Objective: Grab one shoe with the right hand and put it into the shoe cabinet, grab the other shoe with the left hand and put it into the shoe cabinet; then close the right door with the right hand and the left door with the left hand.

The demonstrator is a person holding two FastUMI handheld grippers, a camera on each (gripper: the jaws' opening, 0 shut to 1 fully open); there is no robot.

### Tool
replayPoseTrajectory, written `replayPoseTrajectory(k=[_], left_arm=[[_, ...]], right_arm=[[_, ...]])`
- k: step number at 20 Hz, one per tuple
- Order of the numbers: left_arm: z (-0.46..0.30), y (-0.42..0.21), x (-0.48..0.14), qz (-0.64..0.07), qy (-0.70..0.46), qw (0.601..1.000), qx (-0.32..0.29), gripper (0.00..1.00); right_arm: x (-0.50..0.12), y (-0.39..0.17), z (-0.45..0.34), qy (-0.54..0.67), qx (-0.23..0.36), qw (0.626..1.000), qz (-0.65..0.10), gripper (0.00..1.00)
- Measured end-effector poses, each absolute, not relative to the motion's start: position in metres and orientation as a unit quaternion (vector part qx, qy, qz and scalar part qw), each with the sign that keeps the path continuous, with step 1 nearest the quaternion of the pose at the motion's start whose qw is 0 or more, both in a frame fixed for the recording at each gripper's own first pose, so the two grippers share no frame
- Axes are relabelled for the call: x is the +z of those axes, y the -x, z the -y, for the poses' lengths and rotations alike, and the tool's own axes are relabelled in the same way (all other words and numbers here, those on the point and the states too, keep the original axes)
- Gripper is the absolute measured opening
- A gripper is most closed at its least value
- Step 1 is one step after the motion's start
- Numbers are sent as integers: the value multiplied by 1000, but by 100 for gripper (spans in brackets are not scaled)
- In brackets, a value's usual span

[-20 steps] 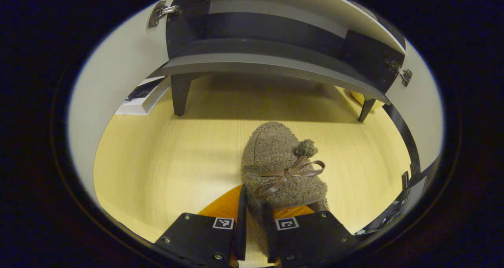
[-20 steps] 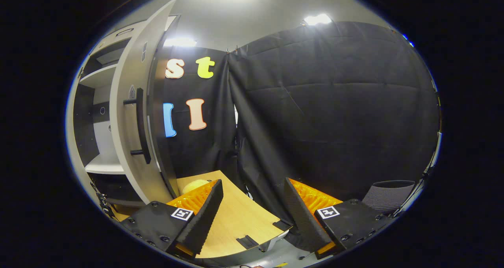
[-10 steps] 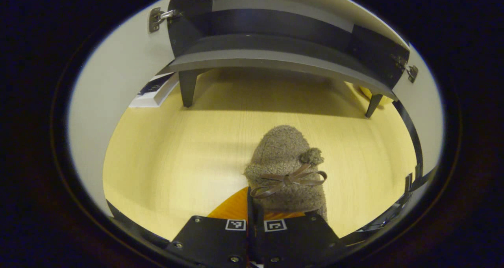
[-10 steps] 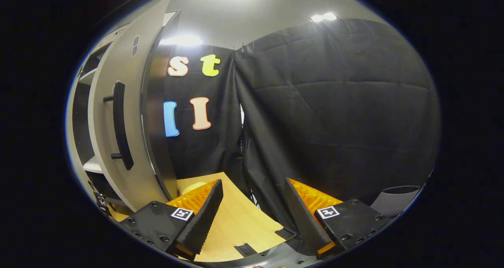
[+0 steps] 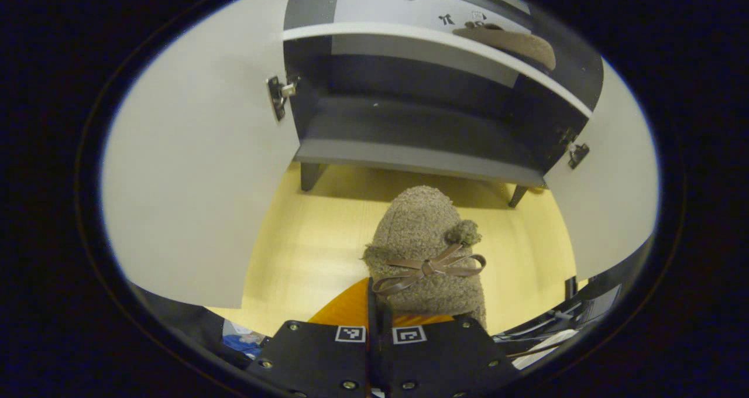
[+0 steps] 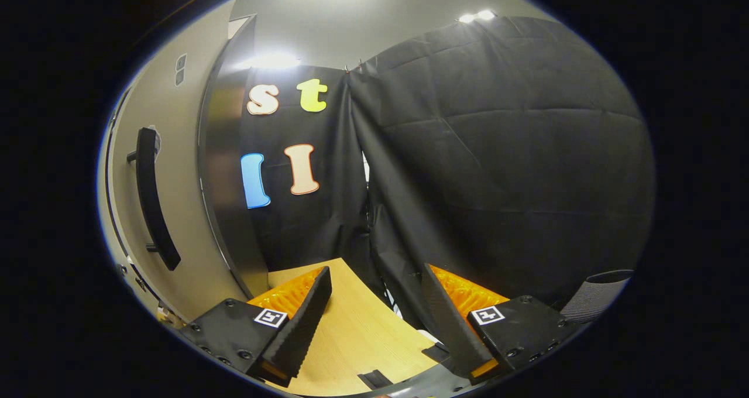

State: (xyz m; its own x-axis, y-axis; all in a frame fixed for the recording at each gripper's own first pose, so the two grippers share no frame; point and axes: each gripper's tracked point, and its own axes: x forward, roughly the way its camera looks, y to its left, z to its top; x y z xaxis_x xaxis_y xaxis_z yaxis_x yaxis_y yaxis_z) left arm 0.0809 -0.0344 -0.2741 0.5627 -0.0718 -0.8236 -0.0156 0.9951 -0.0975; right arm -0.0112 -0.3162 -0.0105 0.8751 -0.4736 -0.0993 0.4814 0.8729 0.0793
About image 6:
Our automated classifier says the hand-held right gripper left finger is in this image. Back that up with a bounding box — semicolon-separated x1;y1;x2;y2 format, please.
178;265;333;387

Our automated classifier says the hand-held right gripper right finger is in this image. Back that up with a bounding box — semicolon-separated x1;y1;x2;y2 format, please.
421;262;583;387

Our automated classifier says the grey cabinet door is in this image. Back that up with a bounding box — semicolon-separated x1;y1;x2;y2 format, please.
98;0;252;322

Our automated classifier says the small black flat piece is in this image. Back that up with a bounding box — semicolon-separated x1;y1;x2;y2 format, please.
357;370;394;390
421;342;451;363

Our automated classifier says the black backdrop cloth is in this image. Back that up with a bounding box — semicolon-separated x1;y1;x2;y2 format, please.
239;63;370;273
346;15;657;331

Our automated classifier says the grey ribbed fabric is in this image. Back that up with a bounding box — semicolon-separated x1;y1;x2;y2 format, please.
561;269;635;324

